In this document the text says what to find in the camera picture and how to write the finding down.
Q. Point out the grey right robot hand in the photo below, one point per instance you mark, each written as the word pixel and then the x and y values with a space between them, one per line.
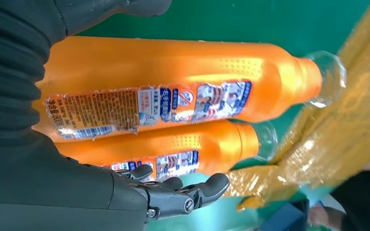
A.
pixel 44 191

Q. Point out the person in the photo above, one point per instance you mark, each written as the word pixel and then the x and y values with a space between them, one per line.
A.
pixel 363 197

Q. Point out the blue tablet case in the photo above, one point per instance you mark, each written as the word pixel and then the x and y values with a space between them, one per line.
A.
pixel 284 220

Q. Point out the yellow taped plastic sheet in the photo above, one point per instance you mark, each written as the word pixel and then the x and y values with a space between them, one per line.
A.
pixel 331 143

